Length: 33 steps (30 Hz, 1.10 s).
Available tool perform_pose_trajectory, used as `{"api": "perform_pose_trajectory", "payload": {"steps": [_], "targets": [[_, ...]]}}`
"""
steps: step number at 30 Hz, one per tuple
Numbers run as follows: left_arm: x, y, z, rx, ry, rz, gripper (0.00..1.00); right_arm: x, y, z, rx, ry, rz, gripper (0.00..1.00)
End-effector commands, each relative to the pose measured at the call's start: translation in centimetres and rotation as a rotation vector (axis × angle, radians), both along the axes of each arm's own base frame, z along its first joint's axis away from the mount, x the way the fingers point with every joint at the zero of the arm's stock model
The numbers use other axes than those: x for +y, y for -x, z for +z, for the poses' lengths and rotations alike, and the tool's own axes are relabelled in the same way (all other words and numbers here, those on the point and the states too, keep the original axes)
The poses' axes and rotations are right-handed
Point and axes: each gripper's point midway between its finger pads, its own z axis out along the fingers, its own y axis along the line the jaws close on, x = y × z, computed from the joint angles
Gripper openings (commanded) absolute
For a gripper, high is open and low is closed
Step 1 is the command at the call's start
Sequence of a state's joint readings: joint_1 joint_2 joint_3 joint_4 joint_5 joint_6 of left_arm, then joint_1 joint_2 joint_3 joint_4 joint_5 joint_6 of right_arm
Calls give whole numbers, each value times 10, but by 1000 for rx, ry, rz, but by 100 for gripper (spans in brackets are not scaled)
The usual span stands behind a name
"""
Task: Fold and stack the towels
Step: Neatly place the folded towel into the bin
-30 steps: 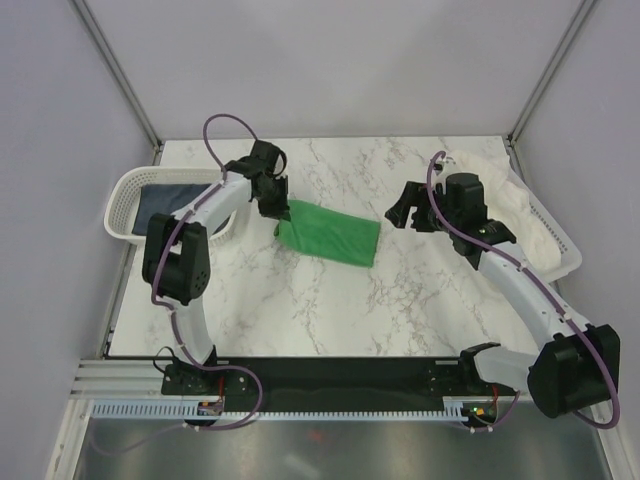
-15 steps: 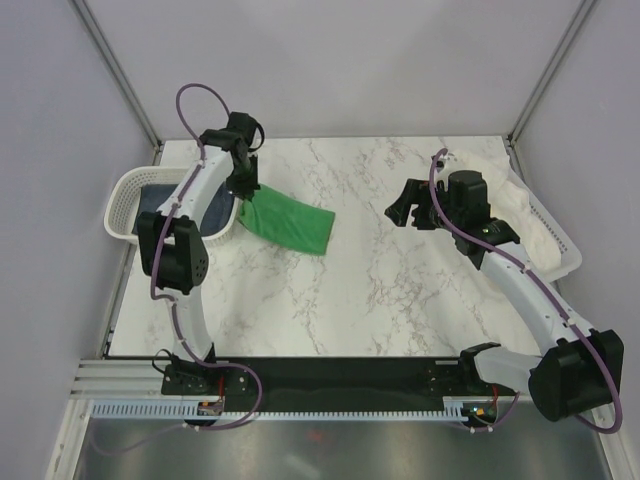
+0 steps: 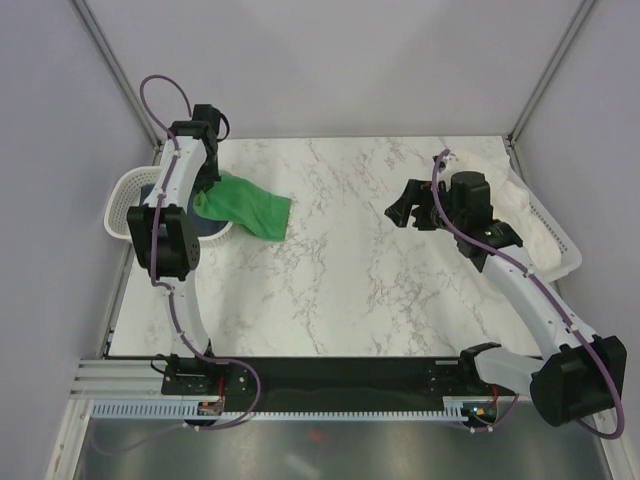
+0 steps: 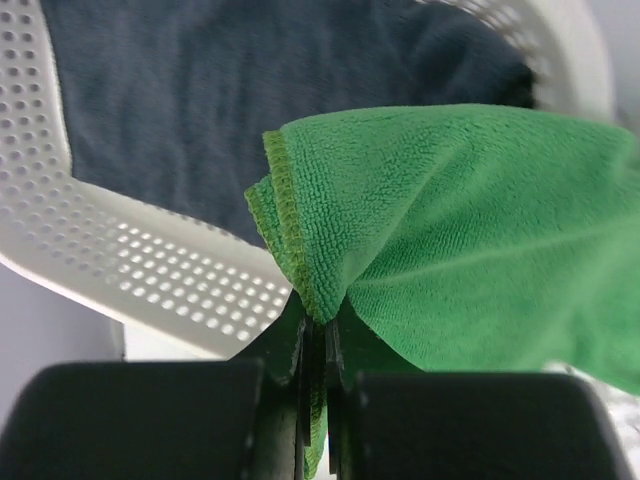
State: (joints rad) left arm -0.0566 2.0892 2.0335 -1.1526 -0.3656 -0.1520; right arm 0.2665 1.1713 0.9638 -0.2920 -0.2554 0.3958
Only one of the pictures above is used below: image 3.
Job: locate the right aluminium frame post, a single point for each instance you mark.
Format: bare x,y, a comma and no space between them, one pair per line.
569,37

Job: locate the white slotted cable duct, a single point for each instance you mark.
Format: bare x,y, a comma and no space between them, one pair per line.
443,410

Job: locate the white perforated basket right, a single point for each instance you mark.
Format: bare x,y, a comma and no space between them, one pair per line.
570,256

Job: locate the green towel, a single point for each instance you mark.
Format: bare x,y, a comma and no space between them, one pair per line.
237,200

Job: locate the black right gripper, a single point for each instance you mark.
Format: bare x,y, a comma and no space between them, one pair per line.
417,192

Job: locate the white perforated basket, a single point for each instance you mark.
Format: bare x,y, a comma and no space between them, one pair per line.
126,194
570,256

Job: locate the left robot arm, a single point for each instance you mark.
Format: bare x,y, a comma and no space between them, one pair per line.
165,241

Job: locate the white perforated basket left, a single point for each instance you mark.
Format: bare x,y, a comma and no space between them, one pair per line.
126,194

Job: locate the left aluminium frame post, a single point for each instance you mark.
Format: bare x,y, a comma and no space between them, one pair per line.
108,57

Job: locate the white fluffy towel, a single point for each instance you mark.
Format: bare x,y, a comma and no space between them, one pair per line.
511,204

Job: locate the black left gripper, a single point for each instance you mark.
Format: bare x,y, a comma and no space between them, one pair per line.
205,183

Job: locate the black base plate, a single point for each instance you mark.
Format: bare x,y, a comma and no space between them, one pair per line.
325,381

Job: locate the dark blue towel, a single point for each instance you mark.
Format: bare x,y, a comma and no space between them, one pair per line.
204,227

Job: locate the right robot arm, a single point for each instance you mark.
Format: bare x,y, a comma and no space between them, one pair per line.
580,373

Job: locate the aluminium front rail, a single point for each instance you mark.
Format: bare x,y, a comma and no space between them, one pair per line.
131,378

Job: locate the aluminium frame post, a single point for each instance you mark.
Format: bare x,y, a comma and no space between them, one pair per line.
108,57
569,37

